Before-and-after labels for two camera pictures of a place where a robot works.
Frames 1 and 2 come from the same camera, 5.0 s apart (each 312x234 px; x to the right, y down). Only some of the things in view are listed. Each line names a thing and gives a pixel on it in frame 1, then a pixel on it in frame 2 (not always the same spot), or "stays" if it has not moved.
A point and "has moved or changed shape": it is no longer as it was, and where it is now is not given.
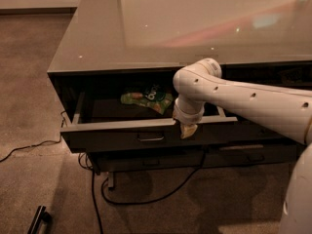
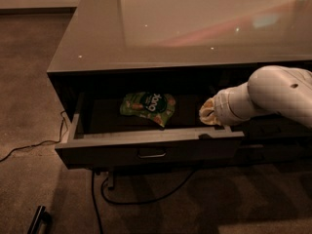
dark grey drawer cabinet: x=113 y=69 stays
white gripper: x=187 y=118 -> x=221 y=107
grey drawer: x=98 y=121 has moved or changed shape
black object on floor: x=41 y=221 stays
